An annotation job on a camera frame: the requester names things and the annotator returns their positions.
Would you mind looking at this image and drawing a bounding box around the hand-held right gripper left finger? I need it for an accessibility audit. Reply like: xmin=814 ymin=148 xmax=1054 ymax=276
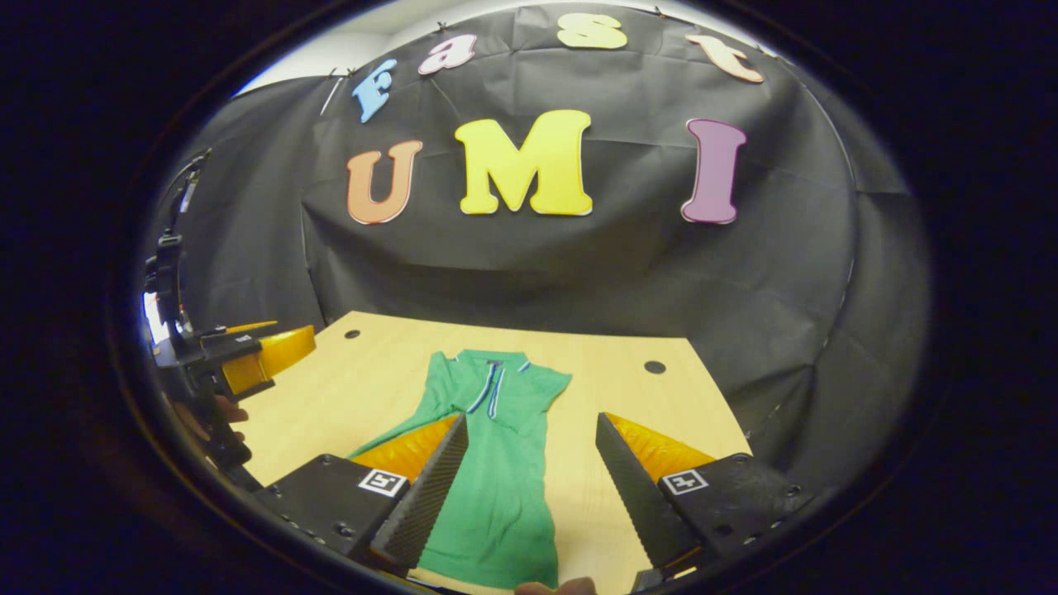
xmin=252 ymin=413 xmax=471 ymax=572

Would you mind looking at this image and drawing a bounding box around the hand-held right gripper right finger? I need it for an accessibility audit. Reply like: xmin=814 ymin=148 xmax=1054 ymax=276
xmin=594 ymin=412 xmax=816 ymax=593

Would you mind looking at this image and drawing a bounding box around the green T-shirt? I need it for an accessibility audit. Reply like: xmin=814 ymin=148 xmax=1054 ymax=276
xmin=347 ymin=349 xmax=574 ymax=590

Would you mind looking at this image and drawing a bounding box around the black backdrop cloth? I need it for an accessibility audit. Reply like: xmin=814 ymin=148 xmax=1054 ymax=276
xmin=145 ymin=2 xmax=932 ymax=490

